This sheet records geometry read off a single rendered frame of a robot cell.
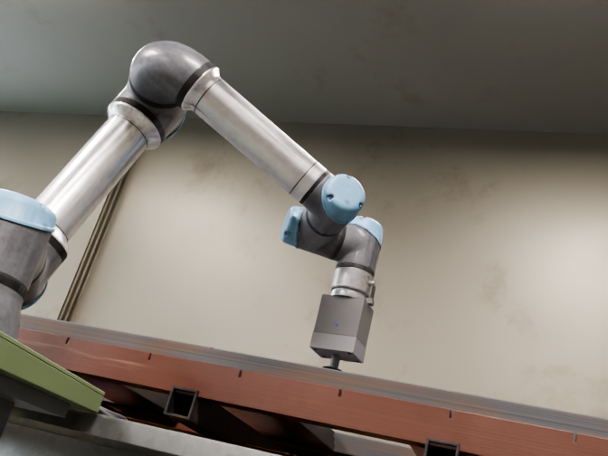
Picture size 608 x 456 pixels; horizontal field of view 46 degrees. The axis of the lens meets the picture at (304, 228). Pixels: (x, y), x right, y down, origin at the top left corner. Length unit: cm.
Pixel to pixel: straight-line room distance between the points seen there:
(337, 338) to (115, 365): 41
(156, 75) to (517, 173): 343
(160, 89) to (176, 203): 375
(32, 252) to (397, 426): 61
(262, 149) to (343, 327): 35
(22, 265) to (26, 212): 8
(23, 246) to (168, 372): 38
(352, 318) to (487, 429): 31
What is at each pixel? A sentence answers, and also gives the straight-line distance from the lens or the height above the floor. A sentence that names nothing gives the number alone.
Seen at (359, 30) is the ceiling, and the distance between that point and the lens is 410.
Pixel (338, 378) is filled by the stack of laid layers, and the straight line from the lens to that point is 124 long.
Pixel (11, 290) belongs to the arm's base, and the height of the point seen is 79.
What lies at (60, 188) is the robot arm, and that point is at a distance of 126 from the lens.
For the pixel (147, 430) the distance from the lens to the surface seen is 106.
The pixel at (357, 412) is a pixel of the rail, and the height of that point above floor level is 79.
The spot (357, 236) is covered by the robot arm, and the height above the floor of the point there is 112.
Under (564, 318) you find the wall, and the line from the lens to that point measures 407.
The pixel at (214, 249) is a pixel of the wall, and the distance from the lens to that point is 469.
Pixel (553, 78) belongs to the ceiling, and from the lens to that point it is 421.
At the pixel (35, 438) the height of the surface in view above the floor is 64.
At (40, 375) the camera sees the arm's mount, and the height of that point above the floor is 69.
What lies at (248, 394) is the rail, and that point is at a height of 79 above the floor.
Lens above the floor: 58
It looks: 24 degrees up
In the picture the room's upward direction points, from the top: 15 degrees clockwise
